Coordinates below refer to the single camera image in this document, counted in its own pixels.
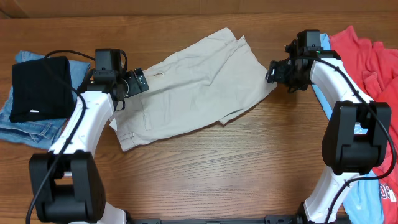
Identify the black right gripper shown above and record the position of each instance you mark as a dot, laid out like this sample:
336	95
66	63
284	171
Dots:
274	74

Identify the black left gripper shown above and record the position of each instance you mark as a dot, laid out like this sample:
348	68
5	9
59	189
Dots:
134	87

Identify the beige khaki shorts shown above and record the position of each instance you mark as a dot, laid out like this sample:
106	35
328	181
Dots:
214	80

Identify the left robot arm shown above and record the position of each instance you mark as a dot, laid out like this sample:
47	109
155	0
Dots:
65	180

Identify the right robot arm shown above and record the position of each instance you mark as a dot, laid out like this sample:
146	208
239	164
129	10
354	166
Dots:
355	139

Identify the red shirt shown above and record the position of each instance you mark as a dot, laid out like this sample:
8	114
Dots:
374	69

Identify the folded black garment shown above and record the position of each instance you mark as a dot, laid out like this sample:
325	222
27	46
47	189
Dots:
41	90

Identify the light blue shirt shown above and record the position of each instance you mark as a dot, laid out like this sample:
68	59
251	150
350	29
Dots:
363	203

